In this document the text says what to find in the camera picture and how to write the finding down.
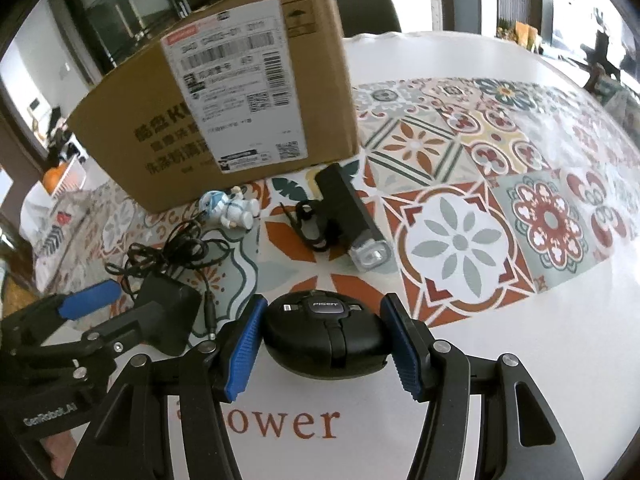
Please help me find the black power adapter with cable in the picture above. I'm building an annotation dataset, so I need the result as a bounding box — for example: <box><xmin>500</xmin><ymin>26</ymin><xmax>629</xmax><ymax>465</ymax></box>
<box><xmin>104</xmin><ymin>212</ymin><xmax>231</xmax><ymax>356</ymax></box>

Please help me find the black computer mouse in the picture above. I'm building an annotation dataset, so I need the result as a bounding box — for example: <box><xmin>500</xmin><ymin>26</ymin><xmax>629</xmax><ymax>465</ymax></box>
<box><xmin>260</xmin><ymin>290</ymin><xmax>390</xmax><ymax>380</ymax></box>

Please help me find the person's left hand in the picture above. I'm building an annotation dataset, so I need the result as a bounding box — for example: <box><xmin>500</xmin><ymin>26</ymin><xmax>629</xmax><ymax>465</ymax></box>
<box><xmin>40</xmin><ymin>431</ymin><xmax>77</xmax><ymax>479</ymax></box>

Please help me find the yellow woven placemat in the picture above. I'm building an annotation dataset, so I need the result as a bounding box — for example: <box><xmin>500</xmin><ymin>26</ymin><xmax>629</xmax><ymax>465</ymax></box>
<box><xmin>1</xmin><ymin>272</ymin><xmax>38</xmax><ymax>318</ymax></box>

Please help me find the white basket of oranges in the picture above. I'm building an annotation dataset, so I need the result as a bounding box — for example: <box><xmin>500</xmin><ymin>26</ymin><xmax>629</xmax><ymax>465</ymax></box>
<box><xmin>42</xmin><ymin>155</ymin><xmax>87</xmax><ymax>200</ymax></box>

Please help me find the white shoe rack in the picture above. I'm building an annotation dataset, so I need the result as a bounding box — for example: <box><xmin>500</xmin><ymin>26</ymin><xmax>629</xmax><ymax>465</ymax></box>
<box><xmin>46</xmin><ymin>106</ymin><xmax>80</xmax><ymax>167</ymax></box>

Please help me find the white astronaut figurine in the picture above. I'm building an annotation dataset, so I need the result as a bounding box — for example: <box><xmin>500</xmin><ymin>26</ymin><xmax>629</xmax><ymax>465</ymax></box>
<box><xmin>198</xmin><ymin>186</ymin><xmax>260</xmax><ymax>231</ymax></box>

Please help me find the patterned table runner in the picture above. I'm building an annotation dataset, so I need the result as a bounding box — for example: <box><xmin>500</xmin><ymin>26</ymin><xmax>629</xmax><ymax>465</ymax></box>
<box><xmin>29</xmin><ymin>77</ymin><xmax>640</xmax><ymax>346</ymax></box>

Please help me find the black bike flashlight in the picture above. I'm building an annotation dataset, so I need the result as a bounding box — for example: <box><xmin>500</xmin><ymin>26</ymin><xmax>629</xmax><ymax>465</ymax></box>
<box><xmin>285</xmin><ymin>162</ymin><xmax>392</xmax><ymax>272</ymax></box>

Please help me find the brown cardboard box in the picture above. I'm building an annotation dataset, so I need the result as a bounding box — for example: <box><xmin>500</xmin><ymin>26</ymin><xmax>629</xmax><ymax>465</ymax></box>
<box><xmin>68</xmin><ymin>0</ymin><xmax>358</xmax><ymax>212</ymax></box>

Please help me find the white tv console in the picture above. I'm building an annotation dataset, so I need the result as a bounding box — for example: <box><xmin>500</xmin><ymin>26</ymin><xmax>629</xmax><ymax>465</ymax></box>
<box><xmin>496</xmin><ymin>18</ymin><xmax>586</xmax><ymax>63</ymax></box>

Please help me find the right dark dining chair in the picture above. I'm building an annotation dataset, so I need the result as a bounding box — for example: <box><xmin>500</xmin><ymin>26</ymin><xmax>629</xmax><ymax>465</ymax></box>
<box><xmin>336</xmin><ymin>0</ymin><xmax>401</xmax><ymax>38</ymax></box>

